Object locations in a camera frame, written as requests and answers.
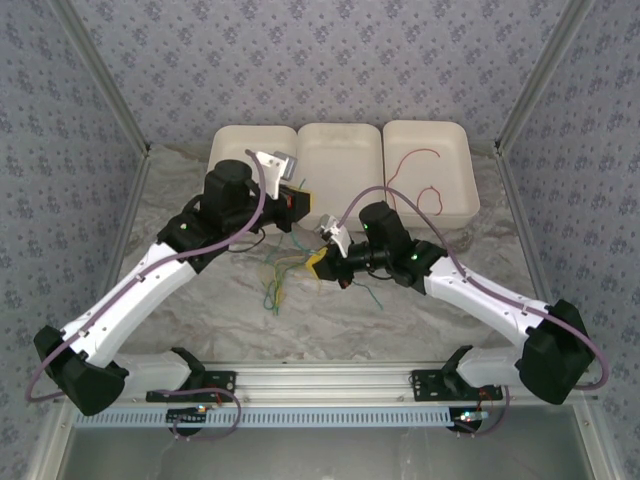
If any yellow green thin cable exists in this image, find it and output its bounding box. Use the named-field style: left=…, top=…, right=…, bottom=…
left=269, top=252, right=321, bottom=309

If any red thin cable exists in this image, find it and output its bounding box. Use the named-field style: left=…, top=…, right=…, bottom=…
left=385, top=146, right=447, bottom=217

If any white plastic tray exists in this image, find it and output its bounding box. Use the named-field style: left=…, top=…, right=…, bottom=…
left=201, top=124, right=298, bottom=235
left=382, top=119, right=482, bottom=230
left=292, top=122, right=386, bottom=232

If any steel lower panel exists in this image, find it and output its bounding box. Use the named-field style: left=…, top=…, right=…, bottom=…
left=27, top=403, right=619, bottom=480

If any right black controller board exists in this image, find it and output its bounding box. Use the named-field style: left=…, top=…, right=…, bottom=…
left=451, top=408, right=489, bottom=432

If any black controller board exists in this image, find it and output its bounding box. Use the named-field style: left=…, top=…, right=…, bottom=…
left=167, top=407, right=210, bottom=425
left=451, top=408, right=489, bottom=432

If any left black controller board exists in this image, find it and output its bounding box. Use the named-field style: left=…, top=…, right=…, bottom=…
left=167, top=407, right=210, bottom=425

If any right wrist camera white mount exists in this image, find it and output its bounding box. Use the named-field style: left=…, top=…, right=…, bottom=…
left=312, top=213, right=355, bottom=259

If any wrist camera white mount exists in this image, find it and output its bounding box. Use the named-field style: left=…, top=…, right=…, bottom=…
left=312, top=213, right=355, bottom=259
left=244, top=148, right=300, bottom=200

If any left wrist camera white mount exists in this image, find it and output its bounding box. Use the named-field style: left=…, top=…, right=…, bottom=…
left=244, top=148, right=300, bottom=200

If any left aluminium side rail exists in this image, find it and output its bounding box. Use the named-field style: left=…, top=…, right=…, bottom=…
left=89, top=149, right=154, bottom=331

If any aluminium side rail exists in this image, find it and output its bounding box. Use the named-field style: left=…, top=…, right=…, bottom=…
left=89, top=149, right=154, bottom=331
left=492, top=144, right=557, bottom=307

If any aluminium mounting rail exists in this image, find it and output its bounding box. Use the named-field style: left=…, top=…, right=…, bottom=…
left=54, top=360, right=600, bottom=404

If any right aluminium side rail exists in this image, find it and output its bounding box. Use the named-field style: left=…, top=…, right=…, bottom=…
left=492, top=144, right=557, bottom=307

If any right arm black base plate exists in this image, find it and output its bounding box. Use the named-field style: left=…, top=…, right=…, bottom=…
left=410, top=368, right=504, bottom=403

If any grey slotted cable duct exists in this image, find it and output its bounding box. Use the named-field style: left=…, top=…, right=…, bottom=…
left=73, top=405, right=464, bottom=430

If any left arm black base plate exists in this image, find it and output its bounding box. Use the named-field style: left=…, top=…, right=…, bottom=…
left=145, top=370, right=237, bottom=404

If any left aluminium frame post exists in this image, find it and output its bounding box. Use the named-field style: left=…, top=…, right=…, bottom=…
left=49, top=0, right=154, bottom=159

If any aluminium frame post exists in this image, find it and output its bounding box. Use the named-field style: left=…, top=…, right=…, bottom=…
left=49, top=0, right=154, bottom=159
left=492, top=0, right=601, bottom=157

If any right aluminium frame post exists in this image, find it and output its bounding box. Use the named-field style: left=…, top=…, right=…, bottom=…
left=492, top=0, right=601, bottom=157

